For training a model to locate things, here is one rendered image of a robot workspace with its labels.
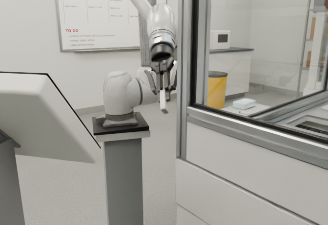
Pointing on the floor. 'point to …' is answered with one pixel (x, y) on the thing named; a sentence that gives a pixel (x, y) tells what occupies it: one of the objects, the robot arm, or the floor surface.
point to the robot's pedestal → (123, 177)
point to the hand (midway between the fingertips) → (164, 101)
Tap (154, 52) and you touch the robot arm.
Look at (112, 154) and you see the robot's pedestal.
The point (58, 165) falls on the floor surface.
